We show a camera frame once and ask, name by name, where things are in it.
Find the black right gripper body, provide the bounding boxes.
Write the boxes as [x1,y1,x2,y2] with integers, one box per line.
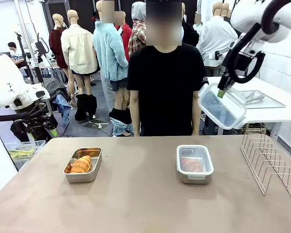
[217,72,236,91]

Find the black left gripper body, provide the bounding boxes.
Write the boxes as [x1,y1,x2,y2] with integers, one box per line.
[10,114,59,143]

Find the clear plastic clip lid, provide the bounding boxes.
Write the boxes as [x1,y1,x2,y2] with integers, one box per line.
[198,82,247,131]
[176,145,214,180]

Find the golden brown croissant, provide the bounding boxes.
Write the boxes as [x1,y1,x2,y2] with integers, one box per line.
[180,156,202,172]
[69,155,92,174]

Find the person's left forearm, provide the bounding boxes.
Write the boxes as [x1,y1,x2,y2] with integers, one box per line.
[192,106,201,129]

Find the clear plastic storage bin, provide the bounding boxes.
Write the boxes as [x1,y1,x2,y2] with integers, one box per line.
[4,140,46,170]

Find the yellow green packets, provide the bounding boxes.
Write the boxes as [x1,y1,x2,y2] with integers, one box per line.
[8,149,36,160]

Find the hanging blue jeans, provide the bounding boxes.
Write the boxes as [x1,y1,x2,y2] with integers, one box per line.
[52,94,72,132]

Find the metal tongs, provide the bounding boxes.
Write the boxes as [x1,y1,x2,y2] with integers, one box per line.
[244,92,266,102]

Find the dark clothes pile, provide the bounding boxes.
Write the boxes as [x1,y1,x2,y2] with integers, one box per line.
[42,77,72,104]

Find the bunched black trousers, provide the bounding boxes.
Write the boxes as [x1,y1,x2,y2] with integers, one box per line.
[74,93,98,121]

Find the mannequin in white shirt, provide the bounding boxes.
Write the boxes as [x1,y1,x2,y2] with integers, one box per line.
[196,1,240,70]

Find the clear glass tray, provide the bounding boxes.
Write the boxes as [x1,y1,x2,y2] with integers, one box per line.
[232,89,287,110]

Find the rectangular stainless steel container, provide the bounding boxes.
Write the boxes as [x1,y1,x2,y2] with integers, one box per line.
[178,167,213,185]
[63,147,103,183]

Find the person in black t-shirt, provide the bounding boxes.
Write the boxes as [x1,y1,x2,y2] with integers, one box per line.
[126,0,209,137]

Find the mannequin in black jacket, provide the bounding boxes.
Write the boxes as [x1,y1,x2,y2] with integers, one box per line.
[181,2,200,48]

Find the bunched jeans and black cloth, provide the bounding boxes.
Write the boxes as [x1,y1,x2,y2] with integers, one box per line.
[109,108,134,137]

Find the mannequin in black coat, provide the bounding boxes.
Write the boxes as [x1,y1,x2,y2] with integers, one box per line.
[221,2,233,19]

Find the seated person in striped shirt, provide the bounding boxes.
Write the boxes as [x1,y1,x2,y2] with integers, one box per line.
[7,41,26,68]

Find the black device on stand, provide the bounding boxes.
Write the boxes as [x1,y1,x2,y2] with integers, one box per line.
[34,33,50,59]

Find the mannequin in dark red sweater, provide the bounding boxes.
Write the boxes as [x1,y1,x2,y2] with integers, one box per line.
[48,13,75,98]

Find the mannequin in cream jacket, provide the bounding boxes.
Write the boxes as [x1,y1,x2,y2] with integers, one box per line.
[60,9,99,102]

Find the mannequin in light blue fleece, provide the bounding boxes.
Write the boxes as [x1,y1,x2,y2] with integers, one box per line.
[92,0,130,115]

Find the mannequin in plaid hoodie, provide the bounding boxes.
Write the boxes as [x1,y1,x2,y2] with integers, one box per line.
[128,1,147,56]

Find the mannequin in red jacket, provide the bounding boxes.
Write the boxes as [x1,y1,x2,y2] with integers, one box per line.
[115,11,133,55]

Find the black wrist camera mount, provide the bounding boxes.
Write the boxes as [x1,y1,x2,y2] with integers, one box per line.
[223,47,254,73]

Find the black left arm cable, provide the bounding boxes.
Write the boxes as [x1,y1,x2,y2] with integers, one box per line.
[0,103,48,122]

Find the flat mannequin base plate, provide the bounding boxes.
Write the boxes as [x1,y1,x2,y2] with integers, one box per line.
[83,120,112,130]

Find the black right arm cable sleeve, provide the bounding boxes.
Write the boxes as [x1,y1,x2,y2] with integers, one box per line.
[224,0,291,81]

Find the silver aluminium frame post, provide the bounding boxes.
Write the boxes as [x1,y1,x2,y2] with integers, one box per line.
[14,0,51,122]

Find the metal wire lid rack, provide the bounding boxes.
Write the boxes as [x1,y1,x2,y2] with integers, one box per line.
[240,133,291,198]

